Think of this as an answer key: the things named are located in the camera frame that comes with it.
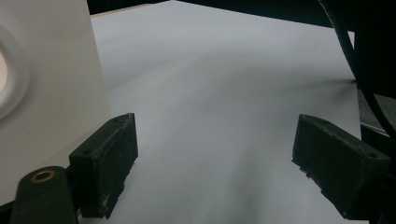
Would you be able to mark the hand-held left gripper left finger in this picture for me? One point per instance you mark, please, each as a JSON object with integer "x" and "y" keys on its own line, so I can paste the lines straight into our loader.
{"x": 106, "y": 161}

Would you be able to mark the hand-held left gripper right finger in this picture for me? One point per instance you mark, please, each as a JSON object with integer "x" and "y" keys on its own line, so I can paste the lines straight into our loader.
{"x": 339, "y": 168}

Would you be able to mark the white plastic bin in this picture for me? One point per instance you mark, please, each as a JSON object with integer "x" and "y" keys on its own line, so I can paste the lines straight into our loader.
{"x": 62, "y": 77}

